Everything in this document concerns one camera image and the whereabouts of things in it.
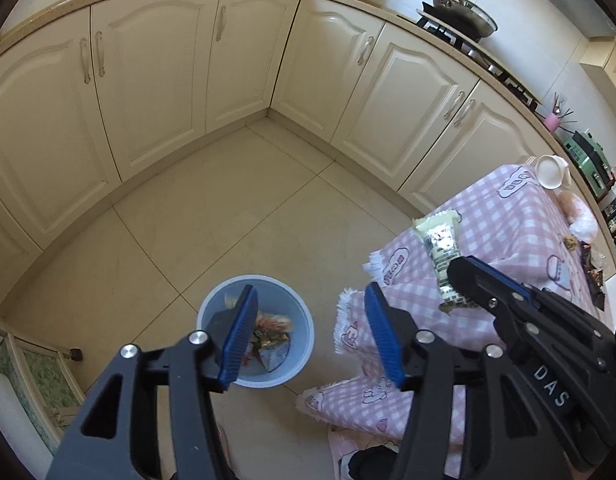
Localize white paper cup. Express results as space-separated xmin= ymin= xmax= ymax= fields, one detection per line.
xmin=536 ymin=154 xmax=572 ymax=191

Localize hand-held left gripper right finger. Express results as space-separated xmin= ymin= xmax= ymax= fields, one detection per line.
xmin=364 ymin=282 xmax=559 ymax=480

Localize white plastic bag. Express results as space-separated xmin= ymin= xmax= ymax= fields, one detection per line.
xmin=558 ymin=189 xmax=600 ymax=242

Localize blue plastic bucket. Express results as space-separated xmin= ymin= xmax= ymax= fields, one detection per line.
xmin=196 ymin=274 xmax=315 ymax=389

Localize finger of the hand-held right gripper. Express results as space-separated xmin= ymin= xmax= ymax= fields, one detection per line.
xmin=510 ymin=280 xmax=545 ymax=311
xmin=447 ymin=255 xmax=539 ymax=333

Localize pink checkered tablecloth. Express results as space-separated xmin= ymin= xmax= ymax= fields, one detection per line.
xmin=295 ymin=163 xmax=615 ymax=480

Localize cream kitchen base cabinets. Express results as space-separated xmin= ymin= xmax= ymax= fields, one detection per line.
xmin=0 ymin=0 xmax=616 ymax=306

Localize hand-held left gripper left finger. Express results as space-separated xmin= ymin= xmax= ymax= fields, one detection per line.
xmin=46 ymin=284 xmax=259 ymax=480

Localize small silver wrapper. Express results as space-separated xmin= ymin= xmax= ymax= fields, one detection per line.
xmin=413 ymin=209 xmax=482 ymax=314

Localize cream lattice door cabinet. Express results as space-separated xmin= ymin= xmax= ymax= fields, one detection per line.
xmin=579 ymin=35 xmax=616 ymax=108

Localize black wok with lid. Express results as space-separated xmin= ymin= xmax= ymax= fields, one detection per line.
xmin=418 ymin=0 xmax=499 ymax=42

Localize pink utensil holder cup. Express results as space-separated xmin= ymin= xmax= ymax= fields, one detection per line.
xmin=552 ymin=91 xmax=578 ymax=126

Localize person's dark-clothed leg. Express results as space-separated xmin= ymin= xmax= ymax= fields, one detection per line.
xmin=348 ymin=442 xmax=405 ymax=480

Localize black gas stove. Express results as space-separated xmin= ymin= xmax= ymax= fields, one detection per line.
xmin=397 ymin=7 xmax=545 ymax=111

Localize silver foil wrapper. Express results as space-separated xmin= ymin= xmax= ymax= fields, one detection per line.
xmin=252 ymin=334 xmax=292 ymax=374

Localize green patterned glass door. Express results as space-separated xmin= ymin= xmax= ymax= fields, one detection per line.
xmin=0 ymin=315 xmax=87 ymax=461

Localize green electric cooker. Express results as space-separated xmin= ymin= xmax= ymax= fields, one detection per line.
xmin=559 ymin=129 xmax=615 ymax=198

